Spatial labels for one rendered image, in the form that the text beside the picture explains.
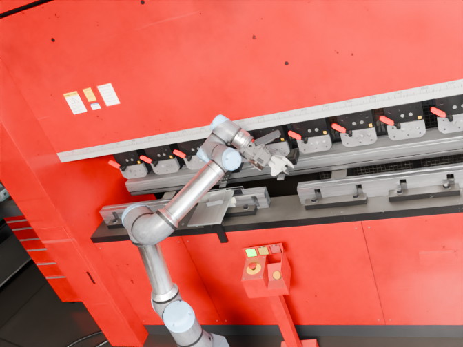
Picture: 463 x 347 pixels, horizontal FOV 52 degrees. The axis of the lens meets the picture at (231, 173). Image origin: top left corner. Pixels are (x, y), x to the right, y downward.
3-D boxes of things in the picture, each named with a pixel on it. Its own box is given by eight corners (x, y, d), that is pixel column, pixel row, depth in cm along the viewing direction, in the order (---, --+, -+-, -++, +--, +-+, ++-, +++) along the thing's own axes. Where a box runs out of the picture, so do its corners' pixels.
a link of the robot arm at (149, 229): (136, 244, 161) (233, 142, 169) (125, 231, 170) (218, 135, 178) (156, 261, 168) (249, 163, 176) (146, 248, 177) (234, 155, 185)
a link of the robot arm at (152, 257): (167, 333, 193) (127, 222, 170) (153, 313, 205) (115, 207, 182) (192, 318, 198) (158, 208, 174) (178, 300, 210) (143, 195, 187)
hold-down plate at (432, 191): (389, 202, 219) (388, 197, 218) (389, 195, 223) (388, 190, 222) (460, 195, 208) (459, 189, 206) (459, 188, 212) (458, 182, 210)
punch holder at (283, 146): (260, 160, 230) (250, 130, 222) (264, 151, 236) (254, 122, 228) (290, 155, 224) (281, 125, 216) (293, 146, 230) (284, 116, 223)
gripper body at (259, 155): (262, 173, 188) (237, 155, 189) (273, 156, 190) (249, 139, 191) (264, 167, 181) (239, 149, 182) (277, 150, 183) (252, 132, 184)
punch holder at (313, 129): (300, 154, 222) (291, 123, 214) (303, 144, 228) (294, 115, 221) (332, 149, 216) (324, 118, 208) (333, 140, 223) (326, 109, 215)
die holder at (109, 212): (105, 224, 288) (98, 211, 283) (110, 217, 292) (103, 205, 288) (177, 216, 268) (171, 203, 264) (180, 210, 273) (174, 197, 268)
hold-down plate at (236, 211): (204, 219, 257) (202, 215, 255) (207, 213, 261) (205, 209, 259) (255, 215, 245) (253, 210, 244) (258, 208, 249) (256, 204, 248)
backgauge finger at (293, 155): (270, 183, 245) (267, 175, 243) (279, 156, 266) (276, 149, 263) (292, 180, 241) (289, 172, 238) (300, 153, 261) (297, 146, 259)
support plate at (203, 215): (187, 226, 235) (187, 225, 234) (204, 195, 256) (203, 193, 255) (220, 224, 228) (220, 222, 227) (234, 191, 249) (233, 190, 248)
